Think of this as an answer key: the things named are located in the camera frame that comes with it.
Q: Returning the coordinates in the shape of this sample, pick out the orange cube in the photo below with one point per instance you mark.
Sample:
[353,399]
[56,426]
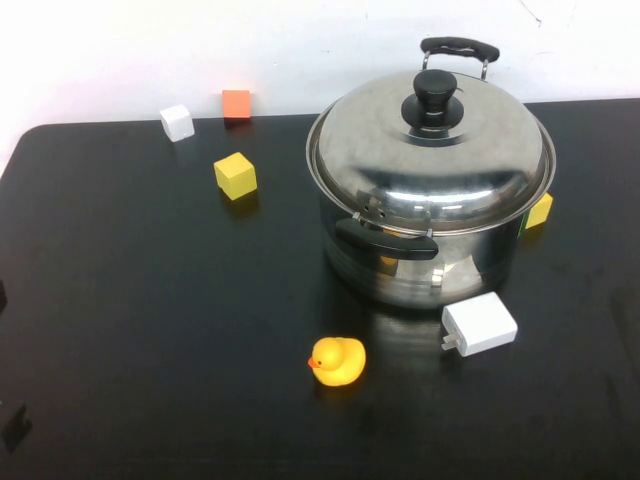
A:
[236,104]

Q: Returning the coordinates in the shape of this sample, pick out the white cube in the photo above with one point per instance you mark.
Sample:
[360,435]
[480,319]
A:
[177,124]

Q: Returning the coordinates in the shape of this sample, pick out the white plug charger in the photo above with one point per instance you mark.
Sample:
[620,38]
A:
[481,324]

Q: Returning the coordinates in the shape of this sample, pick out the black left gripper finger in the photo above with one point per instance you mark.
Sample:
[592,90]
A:
[2,296]
[15,427]

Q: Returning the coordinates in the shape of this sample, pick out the yellow rubber duck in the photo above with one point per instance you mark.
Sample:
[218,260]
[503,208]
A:
[338,362]

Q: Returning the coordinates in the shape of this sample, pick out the yellow cube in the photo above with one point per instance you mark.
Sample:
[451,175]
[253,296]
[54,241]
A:
[540,212]
[235,176]

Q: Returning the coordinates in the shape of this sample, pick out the steel lid with black knob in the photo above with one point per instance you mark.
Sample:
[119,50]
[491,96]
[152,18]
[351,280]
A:
[425,165]

